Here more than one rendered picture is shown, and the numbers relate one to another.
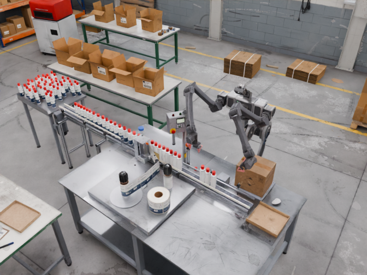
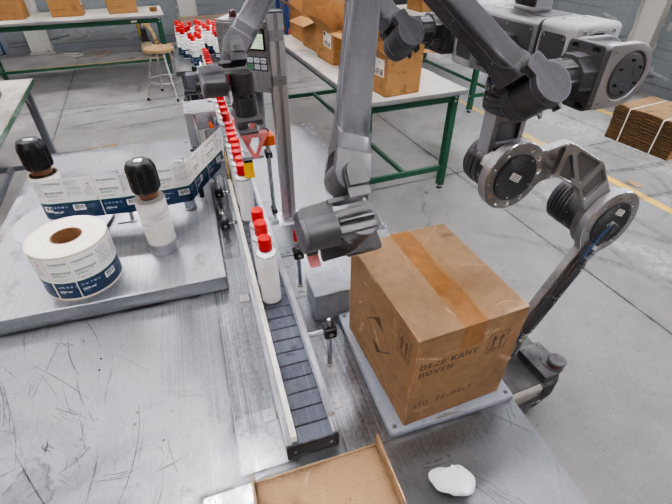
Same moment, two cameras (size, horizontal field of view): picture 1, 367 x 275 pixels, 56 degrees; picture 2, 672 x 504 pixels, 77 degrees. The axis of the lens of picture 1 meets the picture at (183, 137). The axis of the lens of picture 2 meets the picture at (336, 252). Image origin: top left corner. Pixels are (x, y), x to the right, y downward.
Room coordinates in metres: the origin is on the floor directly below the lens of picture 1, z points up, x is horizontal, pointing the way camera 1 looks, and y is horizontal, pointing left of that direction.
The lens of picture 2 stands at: (1.80, -0.89, 1.69)
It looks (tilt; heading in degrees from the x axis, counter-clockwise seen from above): 38 degrees down; 34
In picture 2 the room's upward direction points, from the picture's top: straight up
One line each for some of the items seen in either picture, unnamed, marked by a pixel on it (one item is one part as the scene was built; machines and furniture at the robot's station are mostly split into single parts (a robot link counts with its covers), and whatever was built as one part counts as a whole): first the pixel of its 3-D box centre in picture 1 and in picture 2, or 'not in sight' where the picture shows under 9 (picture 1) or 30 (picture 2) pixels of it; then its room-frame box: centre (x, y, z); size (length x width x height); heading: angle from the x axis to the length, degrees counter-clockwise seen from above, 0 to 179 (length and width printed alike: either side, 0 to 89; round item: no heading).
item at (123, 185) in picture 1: (124, 184); (47, 181); (2.29, 0.54, 1.04); 0.09 x 0.09 x 0.29
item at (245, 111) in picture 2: (194, 141); (245, 106); (2.56, -0.10, 1.32); 0.10 x 0.07 x 0.07; 56
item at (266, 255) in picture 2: (213, 179); (268, 269); (2.40, -0.28, 0.98); 0.05 x 0.05 x 0.20
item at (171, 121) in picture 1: (176, 122); (252, 54); (2.78, 0.07, 1.38); 0.17 x 0.10 x 0.19; 107
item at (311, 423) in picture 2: (180, 171); (250, 224); (2.65, 0.03, 0.86); 1.65 x 0.08 x 0.04; 52
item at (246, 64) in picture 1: (242, 63); (658, 126); (6.75, -1.25, 0.16); 0.65 x 0.54 x 0.32; 60
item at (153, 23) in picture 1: (150, 21); not in sight; (7.09, 0.65, 0.97); 0.43 x 0.42 x 0.37; 143
